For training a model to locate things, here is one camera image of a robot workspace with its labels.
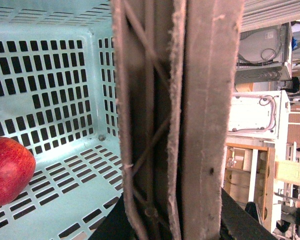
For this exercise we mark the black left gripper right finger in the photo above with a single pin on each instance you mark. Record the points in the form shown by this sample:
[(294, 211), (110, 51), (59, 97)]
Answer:
[(237, 224)]

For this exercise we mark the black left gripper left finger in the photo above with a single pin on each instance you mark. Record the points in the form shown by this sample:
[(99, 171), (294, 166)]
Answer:
[(115, 226)]

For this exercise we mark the bright red apple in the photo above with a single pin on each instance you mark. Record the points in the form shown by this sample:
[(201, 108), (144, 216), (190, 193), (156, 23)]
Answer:
[(17, 167)]

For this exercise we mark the light blue plastic basket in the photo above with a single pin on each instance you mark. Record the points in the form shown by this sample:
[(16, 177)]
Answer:
[(57, 99)]

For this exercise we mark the brown basket handles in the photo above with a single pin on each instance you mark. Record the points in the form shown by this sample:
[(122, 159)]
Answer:
[(175, 64)]

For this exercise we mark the wooden shelf with boxes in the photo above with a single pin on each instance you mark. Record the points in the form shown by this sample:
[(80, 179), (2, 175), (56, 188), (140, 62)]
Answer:
[(249, 177)]

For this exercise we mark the white appliance back lower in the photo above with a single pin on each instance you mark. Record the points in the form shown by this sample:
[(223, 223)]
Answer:
[(260, 114)]

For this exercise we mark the white appliance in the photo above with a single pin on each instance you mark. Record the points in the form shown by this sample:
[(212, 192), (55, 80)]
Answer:
[(265, 55), (260, 114)]

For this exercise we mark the white appliance back upper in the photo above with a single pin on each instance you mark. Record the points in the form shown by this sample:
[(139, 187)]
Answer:
[(265, 55)]

